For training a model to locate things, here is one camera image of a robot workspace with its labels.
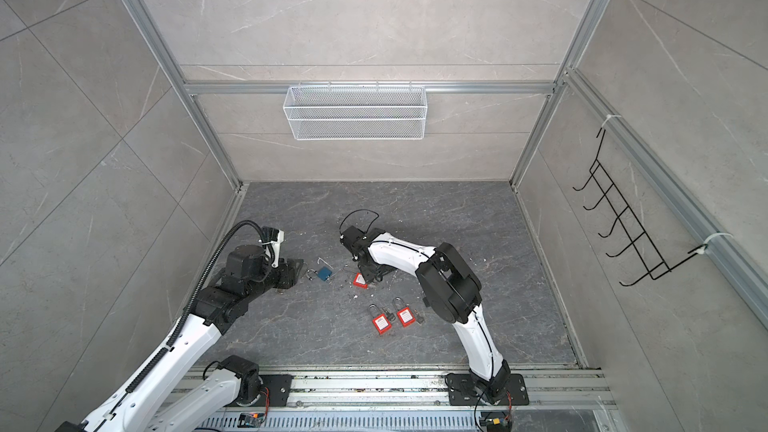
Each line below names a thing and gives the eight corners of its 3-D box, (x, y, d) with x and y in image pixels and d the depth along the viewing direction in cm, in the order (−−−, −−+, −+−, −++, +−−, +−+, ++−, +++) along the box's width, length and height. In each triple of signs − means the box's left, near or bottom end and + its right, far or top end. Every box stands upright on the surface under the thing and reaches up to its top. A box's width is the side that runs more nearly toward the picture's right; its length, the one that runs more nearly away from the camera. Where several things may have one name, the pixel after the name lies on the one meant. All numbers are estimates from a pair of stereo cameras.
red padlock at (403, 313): (404, 329, 85) (404, 326, 84) (388, 304, 90) (388, 301, 88) (416, 321, 87) (416, 318, 85) (400, 297, 91) (400, 294, 90)
